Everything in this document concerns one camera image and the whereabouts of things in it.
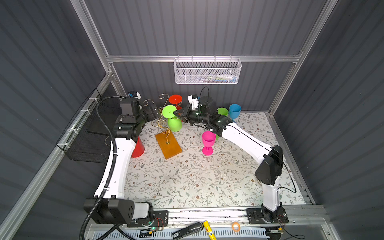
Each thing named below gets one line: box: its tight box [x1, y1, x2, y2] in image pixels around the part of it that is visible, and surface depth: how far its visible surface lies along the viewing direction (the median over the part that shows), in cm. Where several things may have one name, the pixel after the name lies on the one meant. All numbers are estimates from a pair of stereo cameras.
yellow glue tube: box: [203, 220, 217, 240], surface depth 71 cm
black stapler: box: [172, 222, 204, 240], surface depth 68 cm
